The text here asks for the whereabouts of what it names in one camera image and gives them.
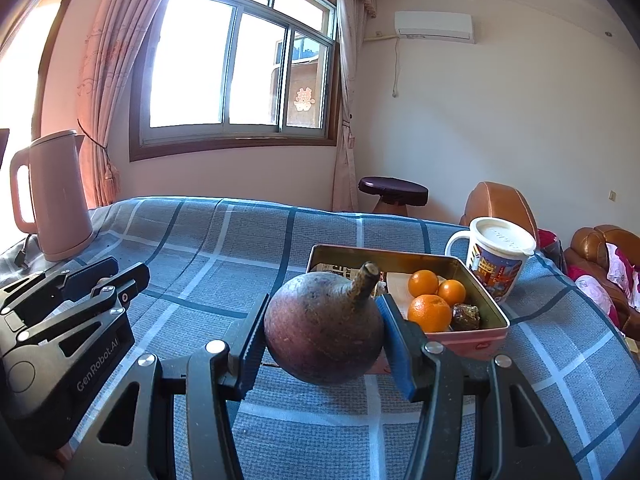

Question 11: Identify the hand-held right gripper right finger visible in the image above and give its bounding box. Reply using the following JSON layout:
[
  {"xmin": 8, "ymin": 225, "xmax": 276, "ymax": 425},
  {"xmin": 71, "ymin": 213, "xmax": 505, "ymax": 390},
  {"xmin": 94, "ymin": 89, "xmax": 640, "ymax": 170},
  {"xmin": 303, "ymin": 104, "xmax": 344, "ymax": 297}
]
[{"xmin": 375, "ymin": 292, "xmax": 583, "ymax": 480}]

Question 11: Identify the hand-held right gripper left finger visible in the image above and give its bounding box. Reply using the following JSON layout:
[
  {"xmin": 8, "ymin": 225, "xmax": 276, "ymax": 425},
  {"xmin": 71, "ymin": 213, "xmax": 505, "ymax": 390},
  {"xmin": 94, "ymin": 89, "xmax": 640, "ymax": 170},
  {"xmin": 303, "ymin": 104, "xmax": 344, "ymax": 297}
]
[{"xmin": 62, "ymin": 292, "xmax": 271, "ymax": 480}]

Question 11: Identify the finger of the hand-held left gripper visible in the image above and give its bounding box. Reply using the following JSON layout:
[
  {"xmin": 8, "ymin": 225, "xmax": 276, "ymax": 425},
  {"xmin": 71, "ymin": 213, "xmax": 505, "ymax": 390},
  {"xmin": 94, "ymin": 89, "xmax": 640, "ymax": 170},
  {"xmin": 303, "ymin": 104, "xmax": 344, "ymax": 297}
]
[
  {"xmin": 0, "ymin": 256, "xmax": 120, "ymax": 331},
  {"xmin": 20, "ymin": 262, "xmax": 151, "ymax": 346}
]

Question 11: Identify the large orange mandarin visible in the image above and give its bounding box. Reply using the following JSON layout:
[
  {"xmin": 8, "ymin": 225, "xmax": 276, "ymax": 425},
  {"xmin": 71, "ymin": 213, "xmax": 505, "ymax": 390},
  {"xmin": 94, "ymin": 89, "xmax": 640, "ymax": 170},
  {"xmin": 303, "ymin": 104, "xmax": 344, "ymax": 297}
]
[{"xmin": 407, "ymin": 294, "xmax": 452, "ymax": 333}]

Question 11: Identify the small orange mandarin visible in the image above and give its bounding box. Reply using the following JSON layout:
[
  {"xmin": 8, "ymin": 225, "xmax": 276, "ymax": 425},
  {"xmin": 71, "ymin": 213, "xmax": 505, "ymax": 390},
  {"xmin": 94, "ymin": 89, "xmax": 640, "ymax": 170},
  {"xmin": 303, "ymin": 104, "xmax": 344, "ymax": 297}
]
[
  {"xmin": 437, "ymin": 279, "xmax": 467, "ymax": 307},
  {"xmin": 408, "ymin": 269, "xmax": 441, "ymax": 298}
]

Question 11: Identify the purple passion fruit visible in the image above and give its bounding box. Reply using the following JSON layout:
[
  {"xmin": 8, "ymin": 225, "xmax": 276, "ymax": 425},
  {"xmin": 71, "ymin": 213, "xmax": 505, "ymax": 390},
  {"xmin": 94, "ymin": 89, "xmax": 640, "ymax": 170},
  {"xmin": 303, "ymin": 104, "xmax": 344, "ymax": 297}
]
[{"xmin": 263, "ymin": 261, "xmax": 386, "ymax": 386}]

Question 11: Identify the pink tin box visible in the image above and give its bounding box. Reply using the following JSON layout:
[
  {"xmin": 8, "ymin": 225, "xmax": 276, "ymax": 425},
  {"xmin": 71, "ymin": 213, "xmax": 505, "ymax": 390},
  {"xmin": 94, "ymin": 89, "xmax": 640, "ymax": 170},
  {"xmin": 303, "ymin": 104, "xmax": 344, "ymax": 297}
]
[{"xmin": 306, "ymin": 244, "xmax": 511, "ymax": 376}]

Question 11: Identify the brown candy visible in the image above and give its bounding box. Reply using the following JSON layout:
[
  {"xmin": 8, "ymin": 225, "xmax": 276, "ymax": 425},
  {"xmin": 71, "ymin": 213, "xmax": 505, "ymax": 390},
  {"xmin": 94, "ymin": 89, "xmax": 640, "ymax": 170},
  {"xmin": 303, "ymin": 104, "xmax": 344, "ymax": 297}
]
[{"xmin": 451, "ymin": 304, "xmax": 481, "ymax": 332}]

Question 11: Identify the pink electric kettle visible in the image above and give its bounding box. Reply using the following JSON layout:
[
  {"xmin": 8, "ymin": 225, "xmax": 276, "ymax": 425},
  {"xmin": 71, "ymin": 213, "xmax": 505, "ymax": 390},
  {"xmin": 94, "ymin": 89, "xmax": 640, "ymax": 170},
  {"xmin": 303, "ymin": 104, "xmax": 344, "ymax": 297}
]
[{"xmin": 10, "ymin": 130, "xmax": 96, "ymax": 262}]

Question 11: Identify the blue plaid cloth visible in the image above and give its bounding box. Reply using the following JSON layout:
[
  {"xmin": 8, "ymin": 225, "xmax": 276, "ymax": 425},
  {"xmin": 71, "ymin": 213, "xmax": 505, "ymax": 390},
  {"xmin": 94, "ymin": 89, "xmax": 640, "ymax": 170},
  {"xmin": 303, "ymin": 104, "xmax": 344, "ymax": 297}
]
[{"xmin": 0, "ymin": 196, "xmax": 640, "ymax": 480}]

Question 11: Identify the white printed mug with lid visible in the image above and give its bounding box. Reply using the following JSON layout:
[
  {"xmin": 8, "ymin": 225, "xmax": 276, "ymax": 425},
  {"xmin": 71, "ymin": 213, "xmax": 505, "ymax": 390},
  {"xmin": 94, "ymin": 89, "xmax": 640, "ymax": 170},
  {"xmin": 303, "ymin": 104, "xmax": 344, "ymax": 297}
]
[{"xmin": 445, "ymin": 216, "xmax": 537, "ymax": 303}]

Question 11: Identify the dark round stool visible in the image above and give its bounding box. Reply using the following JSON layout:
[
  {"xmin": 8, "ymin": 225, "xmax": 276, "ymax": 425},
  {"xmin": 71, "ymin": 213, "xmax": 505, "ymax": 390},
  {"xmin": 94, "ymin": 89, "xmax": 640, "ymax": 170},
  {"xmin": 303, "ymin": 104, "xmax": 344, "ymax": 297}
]
[{"xmin": 357, "ymin": 176, "xmax": 430, "ymax": 216}]

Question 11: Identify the brown leather armchair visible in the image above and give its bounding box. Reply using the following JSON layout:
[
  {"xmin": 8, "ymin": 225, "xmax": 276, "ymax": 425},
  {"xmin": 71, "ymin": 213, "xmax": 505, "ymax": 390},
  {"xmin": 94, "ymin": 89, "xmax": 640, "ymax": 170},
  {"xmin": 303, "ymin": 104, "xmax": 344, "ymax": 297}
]
[
  {"xmin": 562, "ymin": 224, "xmax": 640, "ymax": 331},
  {"xmin": 460, "ymin": 181, "xmax": 541, "ymax": 241}
]

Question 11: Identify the red cloth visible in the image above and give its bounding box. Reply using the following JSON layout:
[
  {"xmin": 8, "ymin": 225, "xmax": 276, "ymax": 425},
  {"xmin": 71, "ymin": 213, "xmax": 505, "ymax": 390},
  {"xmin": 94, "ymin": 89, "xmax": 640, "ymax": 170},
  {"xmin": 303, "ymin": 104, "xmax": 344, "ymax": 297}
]
[{"xmin": 536, "ymin": 229, "xmax": 566, "ymax": 273}]

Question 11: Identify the pink embroidered curtain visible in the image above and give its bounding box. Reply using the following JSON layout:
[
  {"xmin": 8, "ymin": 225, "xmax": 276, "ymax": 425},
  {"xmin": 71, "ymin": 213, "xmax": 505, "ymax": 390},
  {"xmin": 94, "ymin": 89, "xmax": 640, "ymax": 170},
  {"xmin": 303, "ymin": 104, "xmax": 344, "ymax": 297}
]
[{"xmin": 75, "ymin": 0, "xmax": 186, "ymax": 208}]

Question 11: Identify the brown framed window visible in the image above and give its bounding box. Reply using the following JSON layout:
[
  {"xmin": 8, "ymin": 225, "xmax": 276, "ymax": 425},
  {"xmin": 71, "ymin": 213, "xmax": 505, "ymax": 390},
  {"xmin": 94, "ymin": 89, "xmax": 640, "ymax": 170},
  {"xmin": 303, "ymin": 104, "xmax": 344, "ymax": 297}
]
[{"xmin": 129, "ymin": 0, "xmax": 341, "ymax": 163}]

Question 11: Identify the pink floral clothing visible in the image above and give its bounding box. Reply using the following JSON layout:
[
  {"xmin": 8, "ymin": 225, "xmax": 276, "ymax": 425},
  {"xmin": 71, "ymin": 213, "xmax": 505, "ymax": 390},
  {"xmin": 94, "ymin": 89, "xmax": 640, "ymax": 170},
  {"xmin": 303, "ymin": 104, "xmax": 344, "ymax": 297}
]
[{"xmin": 567, "ymin": 242, "xmax": 640, "ymax": 316}]

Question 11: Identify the pale plain curtain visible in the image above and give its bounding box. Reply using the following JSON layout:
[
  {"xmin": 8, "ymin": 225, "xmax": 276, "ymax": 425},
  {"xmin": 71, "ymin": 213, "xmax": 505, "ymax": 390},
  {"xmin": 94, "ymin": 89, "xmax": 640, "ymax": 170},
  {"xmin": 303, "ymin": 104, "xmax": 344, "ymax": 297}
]
[{"xmin": 320, "ymin": 0, "xmax": 377, "ymax": 213}]

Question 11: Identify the white air conditioner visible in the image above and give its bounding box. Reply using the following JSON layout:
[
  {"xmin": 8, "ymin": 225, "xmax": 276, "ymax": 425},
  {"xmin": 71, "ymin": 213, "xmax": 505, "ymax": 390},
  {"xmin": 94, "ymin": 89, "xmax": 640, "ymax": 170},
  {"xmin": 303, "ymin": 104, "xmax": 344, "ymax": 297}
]
[{"xmin": 394, "ymin": 10, "xmax": 475, "ymax": 44}]

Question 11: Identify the black power plug cable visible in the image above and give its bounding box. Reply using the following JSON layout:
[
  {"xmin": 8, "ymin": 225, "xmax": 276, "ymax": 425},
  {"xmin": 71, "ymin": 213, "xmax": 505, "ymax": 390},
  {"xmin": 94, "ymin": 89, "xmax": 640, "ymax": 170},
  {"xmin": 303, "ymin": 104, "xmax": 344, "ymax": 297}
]
[{"xmin": 15, "ymin": 234, "xmax": 38, "ymax": 268}]

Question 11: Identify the white air conditioner cable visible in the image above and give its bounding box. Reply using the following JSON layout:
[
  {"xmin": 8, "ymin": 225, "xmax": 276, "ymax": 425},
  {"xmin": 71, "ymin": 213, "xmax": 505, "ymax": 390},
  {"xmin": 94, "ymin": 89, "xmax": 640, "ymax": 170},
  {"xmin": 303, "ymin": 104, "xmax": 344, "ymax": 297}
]
[{"xmin": 363, "ymin": 32, "xmax": 403, "ymax": 98}]

